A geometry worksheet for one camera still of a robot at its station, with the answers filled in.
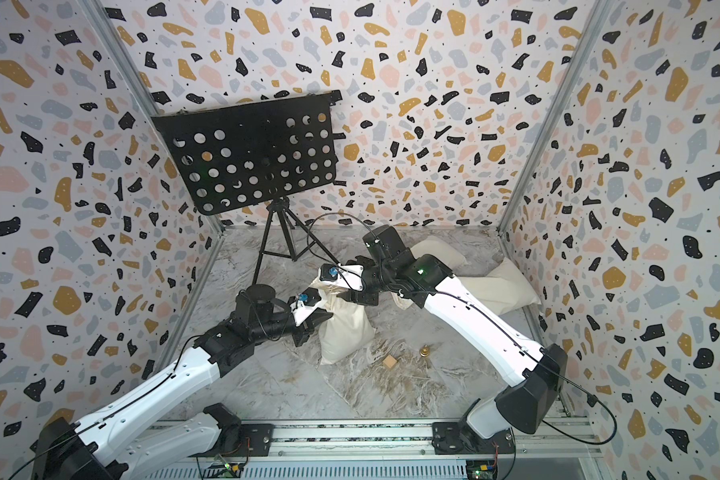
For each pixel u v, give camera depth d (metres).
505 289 0.97
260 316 0.60
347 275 0.57
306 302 0.62
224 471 0.71
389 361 0.85
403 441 0.76
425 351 0.88
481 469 0.72
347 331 0.79
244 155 0.74
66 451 0.41
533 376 0.40
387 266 0.52
